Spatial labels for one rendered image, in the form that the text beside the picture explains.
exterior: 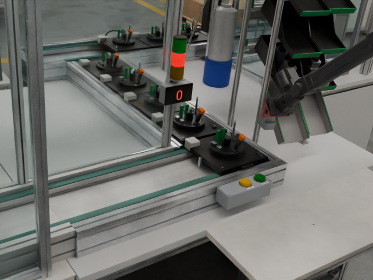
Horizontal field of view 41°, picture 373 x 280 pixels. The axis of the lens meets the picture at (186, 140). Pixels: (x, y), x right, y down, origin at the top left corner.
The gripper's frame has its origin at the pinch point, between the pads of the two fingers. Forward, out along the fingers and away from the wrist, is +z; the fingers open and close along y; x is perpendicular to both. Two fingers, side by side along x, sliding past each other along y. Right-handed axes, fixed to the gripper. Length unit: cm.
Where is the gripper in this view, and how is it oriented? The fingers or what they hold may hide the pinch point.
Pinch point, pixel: (268, 114)
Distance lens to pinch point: 196.1
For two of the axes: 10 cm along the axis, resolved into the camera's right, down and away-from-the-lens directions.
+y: -9.0, 0.5, -4.4
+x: 2.0, 9.3, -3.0
